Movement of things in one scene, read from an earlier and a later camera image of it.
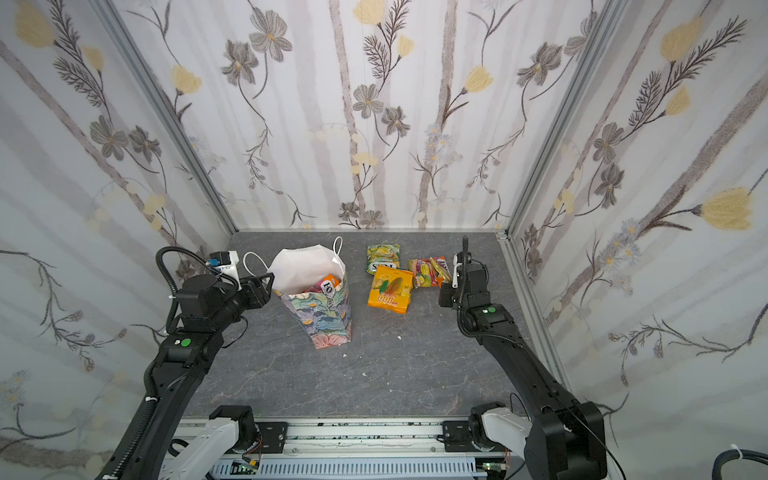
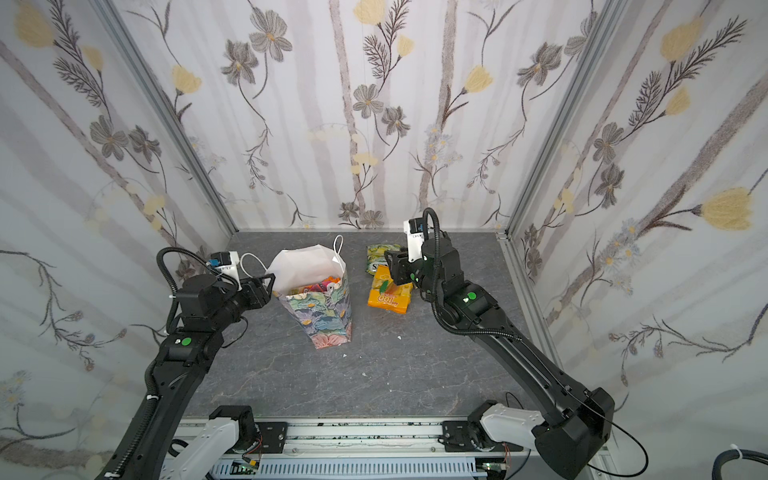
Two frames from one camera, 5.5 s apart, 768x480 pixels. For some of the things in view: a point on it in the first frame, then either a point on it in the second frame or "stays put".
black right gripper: [465, 275] to [399, 267]
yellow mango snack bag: [390, 289] stays put
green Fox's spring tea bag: [386, 255] stays put
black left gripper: [264, 294] stays put
